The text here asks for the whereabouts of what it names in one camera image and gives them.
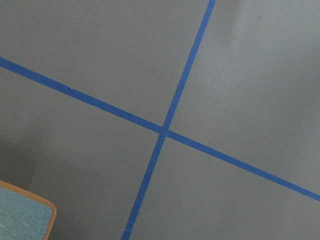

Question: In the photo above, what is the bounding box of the grey square plate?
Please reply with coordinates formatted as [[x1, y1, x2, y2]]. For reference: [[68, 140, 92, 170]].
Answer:
[[0, 181, 57, 240]]

